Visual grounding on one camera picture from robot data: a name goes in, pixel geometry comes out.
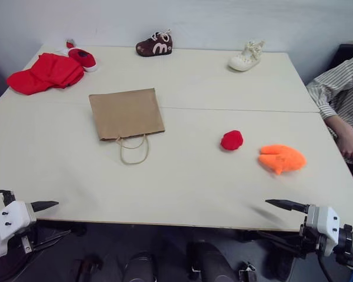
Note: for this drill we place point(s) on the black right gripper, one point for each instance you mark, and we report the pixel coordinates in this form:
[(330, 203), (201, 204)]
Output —
[(311, 242)]

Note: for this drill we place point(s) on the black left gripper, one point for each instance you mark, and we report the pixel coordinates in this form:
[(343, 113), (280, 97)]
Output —
[(28, 241)]

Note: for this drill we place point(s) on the person's bare forearm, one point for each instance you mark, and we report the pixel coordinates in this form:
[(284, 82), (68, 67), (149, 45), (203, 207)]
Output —
[(339, 129)]

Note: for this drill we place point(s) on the brown paper bag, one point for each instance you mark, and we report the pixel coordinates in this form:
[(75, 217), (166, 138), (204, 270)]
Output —
[(126, 114)]

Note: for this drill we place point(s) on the person's bare hand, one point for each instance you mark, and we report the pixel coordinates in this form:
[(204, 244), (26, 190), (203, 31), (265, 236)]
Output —
[(350, 149)]

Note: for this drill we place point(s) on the orange plush toy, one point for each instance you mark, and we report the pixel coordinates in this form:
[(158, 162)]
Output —
[(285, 158)]

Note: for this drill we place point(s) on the dark rounded shape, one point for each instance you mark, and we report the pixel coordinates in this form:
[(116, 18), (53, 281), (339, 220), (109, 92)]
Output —
[(213, 263), (139, 267)]

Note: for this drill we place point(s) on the small red plush ball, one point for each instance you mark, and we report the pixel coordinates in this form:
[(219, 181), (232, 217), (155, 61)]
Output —
[(231, 141)]

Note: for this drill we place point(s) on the person in striped shirt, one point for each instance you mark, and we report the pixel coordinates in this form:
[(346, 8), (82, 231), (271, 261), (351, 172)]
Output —
[(347, 88)]

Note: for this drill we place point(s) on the red cloth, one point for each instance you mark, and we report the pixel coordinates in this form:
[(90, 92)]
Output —
[(47, 73)]

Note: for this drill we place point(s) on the cream white shoe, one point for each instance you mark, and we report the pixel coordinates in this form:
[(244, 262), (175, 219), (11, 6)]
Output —
[(242, 62)]

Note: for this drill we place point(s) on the red shoe with white sole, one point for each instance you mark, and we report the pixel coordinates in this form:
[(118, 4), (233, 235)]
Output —
[(83, 58)]

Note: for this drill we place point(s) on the small red white object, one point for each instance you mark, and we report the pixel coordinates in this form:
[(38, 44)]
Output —
[(69, 44)]

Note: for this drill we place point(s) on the black chair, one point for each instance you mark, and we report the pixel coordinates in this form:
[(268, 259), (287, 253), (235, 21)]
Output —
[(345, 51)]

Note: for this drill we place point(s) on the brown shoe with white laces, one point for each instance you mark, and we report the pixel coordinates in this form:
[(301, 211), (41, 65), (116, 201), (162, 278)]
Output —
[(153, 47)]

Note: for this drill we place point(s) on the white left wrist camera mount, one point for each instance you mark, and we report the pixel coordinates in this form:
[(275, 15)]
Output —
[(13, 218)]

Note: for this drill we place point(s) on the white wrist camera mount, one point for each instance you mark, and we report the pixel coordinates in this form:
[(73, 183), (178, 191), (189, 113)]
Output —
[(13, 218), (326, 226)]

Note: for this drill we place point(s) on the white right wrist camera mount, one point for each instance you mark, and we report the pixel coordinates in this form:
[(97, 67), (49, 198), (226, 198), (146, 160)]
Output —
[(326, 226)]

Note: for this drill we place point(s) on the small metal bracket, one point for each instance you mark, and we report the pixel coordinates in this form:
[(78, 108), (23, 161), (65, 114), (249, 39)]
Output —
[(247, 271)]

